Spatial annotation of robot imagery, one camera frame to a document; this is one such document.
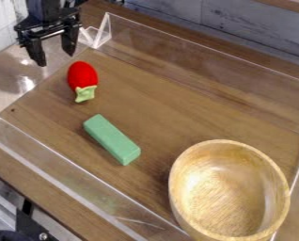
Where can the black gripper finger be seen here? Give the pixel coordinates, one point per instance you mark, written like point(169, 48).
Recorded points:
point(36, 52)
point(68, 40)

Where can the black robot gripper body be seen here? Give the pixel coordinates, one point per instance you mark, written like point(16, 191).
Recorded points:
point(50, 17)

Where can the red plush strawberry toy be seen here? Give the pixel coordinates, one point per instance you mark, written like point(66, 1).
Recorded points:
point(83, 81)

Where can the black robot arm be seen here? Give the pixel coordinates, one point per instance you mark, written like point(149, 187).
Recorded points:
point(52, 18)

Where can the green rectangular block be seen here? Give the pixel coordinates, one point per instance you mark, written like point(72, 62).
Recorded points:
point(118, 144)

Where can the wooden bowl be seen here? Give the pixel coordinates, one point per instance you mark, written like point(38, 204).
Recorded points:
point(229, 192)

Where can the clear acrylic table enclosure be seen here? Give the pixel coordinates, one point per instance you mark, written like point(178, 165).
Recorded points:
point(171, 93)

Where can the black clamp mount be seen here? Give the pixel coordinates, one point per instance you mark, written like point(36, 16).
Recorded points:
point(28, 227)

